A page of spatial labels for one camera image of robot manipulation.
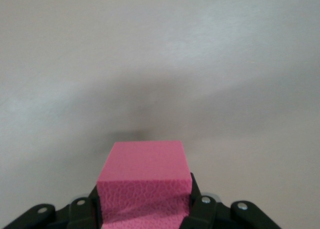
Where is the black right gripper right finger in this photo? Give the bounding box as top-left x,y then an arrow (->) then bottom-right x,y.
180,172 -> 280,229

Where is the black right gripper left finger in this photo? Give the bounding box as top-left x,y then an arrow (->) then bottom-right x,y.
2,183 -> 104,229

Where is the red foam block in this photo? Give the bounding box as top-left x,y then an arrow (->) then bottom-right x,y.
96,140 -> 193,229

